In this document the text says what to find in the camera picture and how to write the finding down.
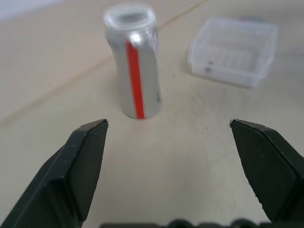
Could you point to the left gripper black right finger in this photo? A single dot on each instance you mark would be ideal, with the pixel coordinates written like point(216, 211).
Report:
point(275, 171)

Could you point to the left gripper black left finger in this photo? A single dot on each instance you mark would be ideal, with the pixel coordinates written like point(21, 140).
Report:
point(64, 173)

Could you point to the silver red can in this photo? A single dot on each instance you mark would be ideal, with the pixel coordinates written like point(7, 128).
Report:
point(147, 78)

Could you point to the clear plastic tray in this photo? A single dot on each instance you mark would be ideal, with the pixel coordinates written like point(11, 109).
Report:
point(235, 50)

